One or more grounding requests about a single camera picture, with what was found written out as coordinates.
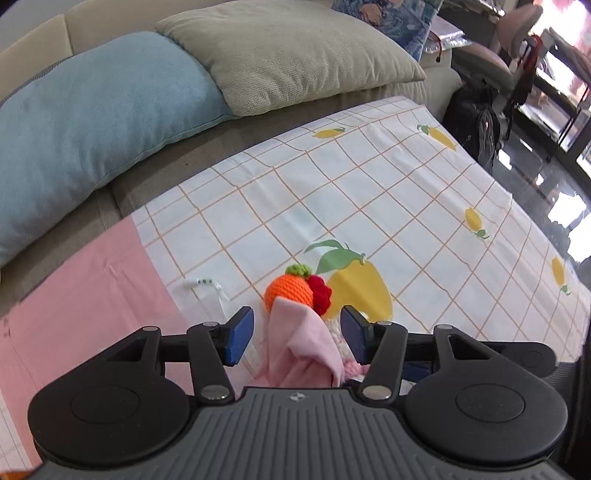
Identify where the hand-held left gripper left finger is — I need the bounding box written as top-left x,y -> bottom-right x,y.
98,306 -> 256,403

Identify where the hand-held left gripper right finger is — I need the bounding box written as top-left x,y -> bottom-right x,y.
340,305 -> 502,402

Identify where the pink cloth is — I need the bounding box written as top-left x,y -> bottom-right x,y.
256,298 -> 345,389

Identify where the crochet cake toy with fruits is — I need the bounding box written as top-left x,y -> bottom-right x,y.
264,263 -> 376,377

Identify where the white fabric label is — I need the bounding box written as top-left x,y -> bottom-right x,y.
183,276 -> 234,321

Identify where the pink sheet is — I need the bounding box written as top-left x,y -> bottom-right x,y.
0,217 -> 241,472

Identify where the beige sofa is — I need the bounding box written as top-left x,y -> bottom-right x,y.
0,0 -> 463,319

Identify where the black backpack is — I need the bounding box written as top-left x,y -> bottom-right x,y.
442,85 -> 503,175

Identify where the blue pillow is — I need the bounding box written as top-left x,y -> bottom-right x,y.
0,31 -> 234,268

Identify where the grey green pillow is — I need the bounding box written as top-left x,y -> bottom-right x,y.
154,0 -> 428,117

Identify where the silver foil bag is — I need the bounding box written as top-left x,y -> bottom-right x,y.
427,30 -> 474,52

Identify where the pink grey office chair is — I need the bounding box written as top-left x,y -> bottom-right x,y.
455,4 -> 546,104

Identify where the blue patterned cushion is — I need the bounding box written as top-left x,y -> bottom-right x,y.
331,0 -> 445,63

